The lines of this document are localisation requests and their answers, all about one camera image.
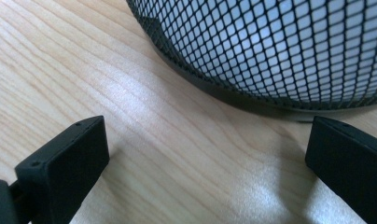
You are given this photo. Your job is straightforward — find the black mesh wire basket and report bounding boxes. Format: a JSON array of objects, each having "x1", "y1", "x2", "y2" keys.
[{"x1": 126, "y1": 0, "x2": 377, "y2": 122}]

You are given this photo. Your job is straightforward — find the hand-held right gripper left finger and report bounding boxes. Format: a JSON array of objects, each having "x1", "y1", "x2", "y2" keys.
[{"x1": 8, "y1": 115, "x2": 111, "y2": 224}]

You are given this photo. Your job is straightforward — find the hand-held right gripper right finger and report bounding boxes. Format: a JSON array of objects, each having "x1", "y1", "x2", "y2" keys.
[{"x1": 304, "y1": 116, "x2": 377, "y2": 224}]

